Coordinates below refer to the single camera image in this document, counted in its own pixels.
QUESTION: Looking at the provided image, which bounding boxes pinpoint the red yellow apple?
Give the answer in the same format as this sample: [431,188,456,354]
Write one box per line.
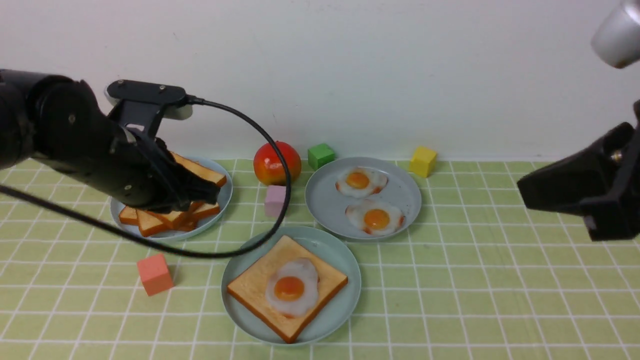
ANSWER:
[253,141,302,186]

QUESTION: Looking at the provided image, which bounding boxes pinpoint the light blue bread plate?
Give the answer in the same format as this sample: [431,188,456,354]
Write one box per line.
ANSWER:
[110,156,234,244]

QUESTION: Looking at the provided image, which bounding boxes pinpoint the grey egg plate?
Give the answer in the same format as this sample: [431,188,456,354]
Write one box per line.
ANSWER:
[305,157,423,242]

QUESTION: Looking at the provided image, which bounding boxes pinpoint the yellow cube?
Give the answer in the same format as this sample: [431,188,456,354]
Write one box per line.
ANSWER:
[408,146,438,178]

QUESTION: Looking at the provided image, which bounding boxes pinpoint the green cube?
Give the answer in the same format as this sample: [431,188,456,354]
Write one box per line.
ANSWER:
[307,143,336,171]

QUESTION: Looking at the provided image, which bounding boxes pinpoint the salmon pink cube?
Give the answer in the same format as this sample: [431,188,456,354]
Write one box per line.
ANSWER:
[136,253,174,297]

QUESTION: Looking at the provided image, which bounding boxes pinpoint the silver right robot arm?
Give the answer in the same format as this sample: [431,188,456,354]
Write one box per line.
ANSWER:
[517,0,640,242]

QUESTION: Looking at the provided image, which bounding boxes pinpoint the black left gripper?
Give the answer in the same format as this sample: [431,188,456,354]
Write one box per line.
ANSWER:
[75,80,220,214]

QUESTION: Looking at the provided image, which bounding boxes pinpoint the toast slice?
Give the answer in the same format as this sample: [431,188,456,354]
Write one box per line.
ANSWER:
[134,202,222,237]
[226,235,348,344]
[118,206,199,237]
[170,152,227,188]

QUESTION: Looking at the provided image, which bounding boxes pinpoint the light green sandwich plate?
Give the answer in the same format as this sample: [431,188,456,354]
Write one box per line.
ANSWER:
[221,226,362,347]

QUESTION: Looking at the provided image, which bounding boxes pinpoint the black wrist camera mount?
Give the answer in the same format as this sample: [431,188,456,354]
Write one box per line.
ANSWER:
[104,79,194,138]

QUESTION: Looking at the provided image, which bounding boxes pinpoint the fried egg toy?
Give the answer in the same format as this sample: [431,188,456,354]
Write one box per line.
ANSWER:
[334,167,389,199]
[345,198,405,237]
[264,258,320,318]

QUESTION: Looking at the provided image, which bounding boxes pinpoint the green checkered tablecloth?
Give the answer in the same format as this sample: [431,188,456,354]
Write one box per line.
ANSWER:
[0,162,640,360]

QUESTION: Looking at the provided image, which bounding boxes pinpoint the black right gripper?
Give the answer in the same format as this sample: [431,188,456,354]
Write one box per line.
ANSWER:
[516,121,640,242]

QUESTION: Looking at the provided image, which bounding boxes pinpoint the black camera cable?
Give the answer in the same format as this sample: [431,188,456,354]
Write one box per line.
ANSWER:
[0,96,293,259]

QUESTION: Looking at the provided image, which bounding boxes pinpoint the light pink cube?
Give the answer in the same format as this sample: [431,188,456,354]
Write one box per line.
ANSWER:
[263,185,287,218]

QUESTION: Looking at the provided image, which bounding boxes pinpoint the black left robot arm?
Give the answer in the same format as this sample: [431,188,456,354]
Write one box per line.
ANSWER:
[1,69,221,214]

